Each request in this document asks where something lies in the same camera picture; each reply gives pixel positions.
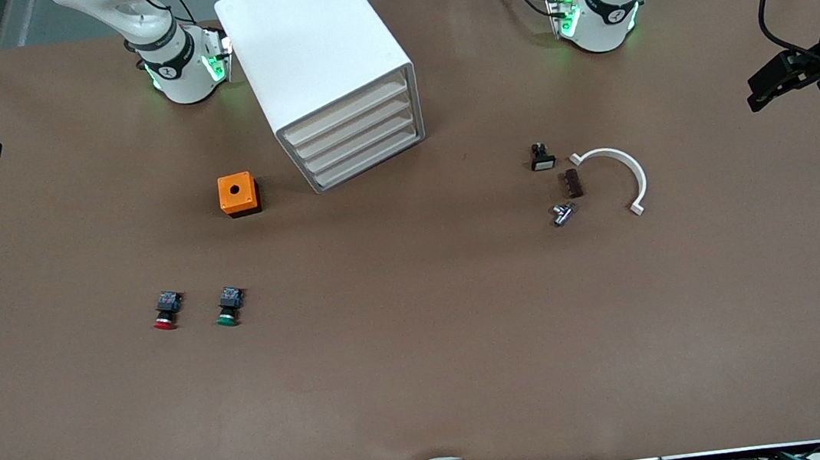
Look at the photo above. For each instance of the red push button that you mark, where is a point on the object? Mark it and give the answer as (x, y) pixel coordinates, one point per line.
(166, 312)

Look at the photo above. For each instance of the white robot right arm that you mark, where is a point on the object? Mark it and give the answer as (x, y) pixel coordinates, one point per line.
(179, 71)

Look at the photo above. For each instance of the green push button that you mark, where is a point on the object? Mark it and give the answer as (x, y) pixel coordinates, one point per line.
(229, 308)

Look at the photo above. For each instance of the brown terminal block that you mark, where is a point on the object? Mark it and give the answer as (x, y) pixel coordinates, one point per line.
(571, 184)

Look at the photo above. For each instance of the silver metal fitting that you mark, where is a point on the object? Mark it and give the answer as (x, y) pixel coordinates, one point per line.
(563, 214)

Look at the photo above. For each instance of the brown table mat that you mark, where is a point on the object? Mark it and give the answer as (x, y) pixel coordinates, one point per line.
(422, 336)

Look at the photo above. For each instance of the white curved plastic bracket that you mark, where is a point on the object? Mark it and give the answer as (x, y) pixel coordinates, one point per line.
(635, 173)

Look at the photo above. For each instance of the black switch with white face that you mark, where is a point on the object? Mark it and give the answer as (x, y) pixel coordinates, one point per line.
(542, 159)

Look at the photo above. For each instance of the orange button enclosure box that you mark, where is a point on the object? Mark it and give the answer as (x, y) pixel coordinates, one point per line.
(236, 192)

